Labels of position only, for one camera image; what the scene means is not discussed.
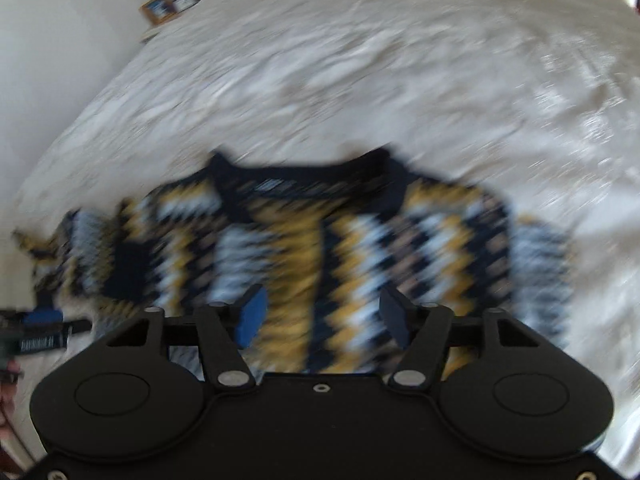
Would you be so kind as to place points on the person's left hand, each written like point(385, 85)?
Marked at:
point(6, 394)

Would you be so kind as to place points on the wooden picture frame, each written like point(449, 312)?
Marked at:
point(157, 9)

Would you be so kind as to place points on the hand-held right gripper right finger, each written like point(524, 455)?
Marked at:
point(394, 316)

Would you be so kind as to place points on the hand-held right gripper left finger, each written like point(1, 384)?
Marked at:
point(254, 317)

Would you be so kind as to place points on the navy yellow patterned knit sweater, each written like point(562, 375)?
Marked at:
point(300, 265)

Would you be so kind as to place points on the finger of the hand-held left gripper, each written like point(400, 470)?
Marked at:
point(44, 316)

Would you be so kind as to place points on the white crinkled bedspread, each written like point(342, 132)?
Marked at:
point(380, 80)

